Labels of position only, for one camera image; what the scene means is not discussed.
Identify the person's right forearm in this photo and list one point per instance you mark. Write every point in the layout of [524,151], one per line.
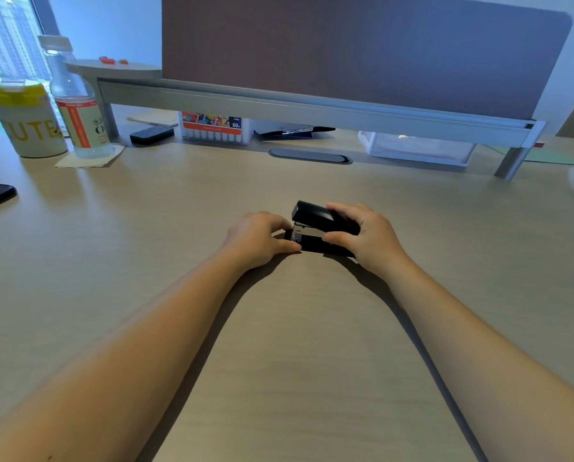
[484,370]

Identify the person's left thumb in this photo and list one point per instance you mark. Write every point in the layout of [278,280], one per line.
[287,246]

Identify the silver divider rail frame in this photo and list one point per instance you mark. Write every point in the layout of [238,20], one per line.
[316,110]

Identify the beige paper sheet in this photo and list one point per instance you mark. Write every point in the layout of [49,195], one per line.
[154,119]

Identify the beige paper napkin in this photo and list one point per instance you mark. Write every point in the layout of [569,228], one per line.
[92,158]

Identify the round white side table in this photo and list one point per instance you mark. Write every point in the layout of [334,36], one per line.
[113,68]

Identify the white cup with yellow lid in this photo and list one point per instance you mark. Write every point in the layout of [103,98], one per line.
[24,120]

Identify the clear plastic water bottle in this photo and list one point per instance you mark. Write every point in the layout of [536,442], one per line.
[77,105]

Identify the person's right hand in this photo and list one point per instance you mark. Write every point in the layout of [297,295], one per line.
[373,242]

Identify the person's right thumb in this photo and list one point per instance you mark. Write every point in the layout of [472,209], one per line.
[339,237]

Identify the person's left hand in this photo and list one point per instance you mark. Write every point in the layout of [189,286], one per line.
[253,240]

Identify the grey desk divider panel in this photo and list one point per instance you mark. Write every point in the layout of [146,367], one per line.
[364,48]

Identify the box of coloured markers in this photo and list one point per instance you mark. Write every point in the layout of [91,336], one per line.
[214,128]

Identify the clear plastic storage box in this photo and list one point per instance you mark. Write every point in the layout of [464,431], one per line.
[414,148]

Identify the person's left forearm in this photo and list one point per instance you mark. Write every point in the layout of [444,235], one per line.
[123,370]

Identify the black stapler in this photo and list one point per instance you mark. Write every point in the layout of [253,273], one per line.
[318,228]

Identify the black rectangular case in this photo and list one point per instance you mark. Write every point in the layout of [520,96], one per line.
[151,135]

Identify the black folder stack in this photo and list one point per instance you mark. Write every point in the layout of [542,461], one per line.
[292,132]

